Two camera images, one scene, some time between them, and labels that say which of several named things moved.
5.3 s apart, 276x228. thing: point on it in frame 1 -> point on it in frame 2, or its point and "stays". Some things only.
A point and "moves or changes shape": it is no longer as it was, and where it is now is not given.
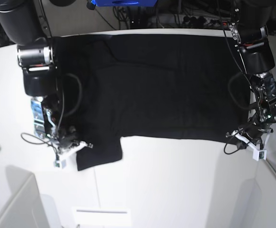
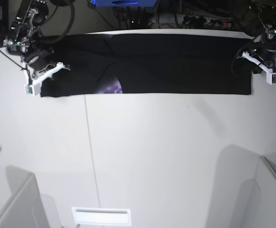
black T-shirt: x=189 y=86 moves or changes shape
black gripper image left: x=67 y=137 -> x=39 y=59
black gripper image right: x=255 y=130 -> x=268 y=51
